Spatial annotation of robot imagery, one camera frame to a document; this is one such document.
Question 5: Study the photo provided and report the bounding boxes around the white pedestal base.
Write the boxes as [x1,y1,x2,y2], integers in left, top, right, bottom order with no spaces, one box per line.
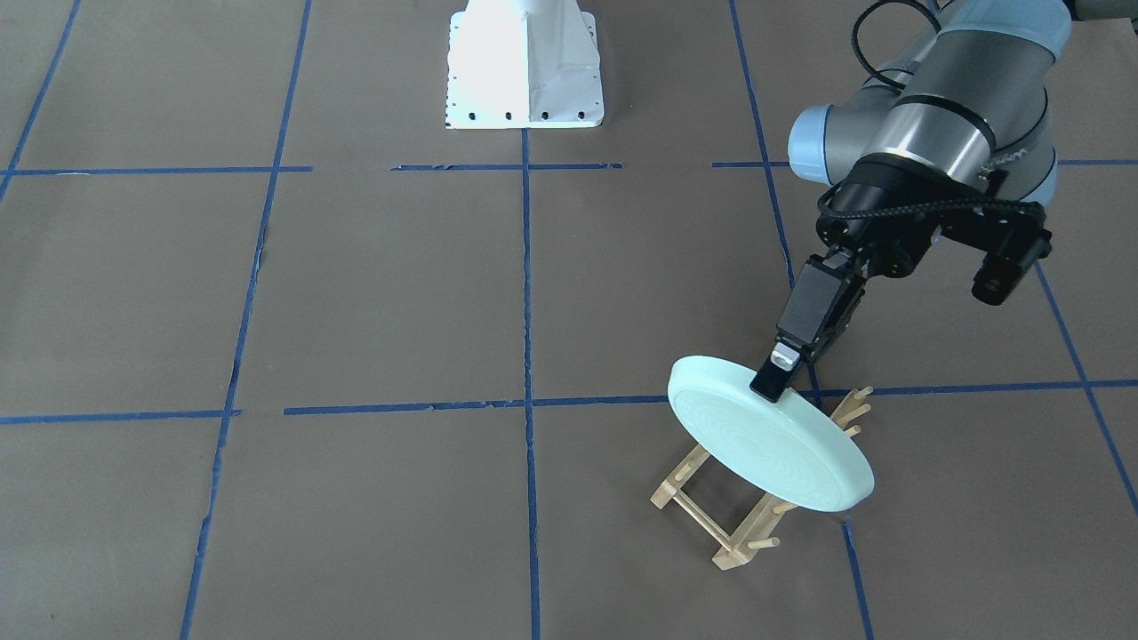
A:
[445,1,605,130]

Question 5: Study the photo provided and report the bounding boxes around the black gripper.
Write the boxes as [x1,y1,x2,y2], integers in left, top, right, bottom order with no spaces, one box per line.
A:
[750,159,979,404]

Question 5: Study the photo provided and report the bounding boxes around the wooden plate rack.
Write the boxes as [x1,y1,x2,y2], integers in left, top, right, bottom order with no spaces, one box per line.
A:
[650,386,875,571]

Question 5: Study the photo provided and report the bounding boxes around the black braided cable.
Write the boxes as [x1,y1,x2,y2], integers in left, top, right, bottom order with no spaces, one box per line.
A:
[814,0,1046,233]

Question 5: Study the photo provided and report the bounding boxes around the light green round plate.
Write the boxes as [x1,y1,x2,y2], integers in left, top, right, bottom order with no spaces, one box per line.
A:
[667,356,877,512]

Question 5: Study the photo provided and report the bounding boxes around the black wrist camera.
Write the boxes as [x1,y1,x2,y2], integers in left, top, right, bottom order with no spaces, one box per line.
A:
[942,202,1053,307]

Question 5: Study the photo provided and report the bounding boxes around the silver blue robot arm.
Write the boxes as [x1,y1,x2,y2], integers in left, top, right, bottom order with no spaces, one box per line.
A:
[750,1,1073,404]

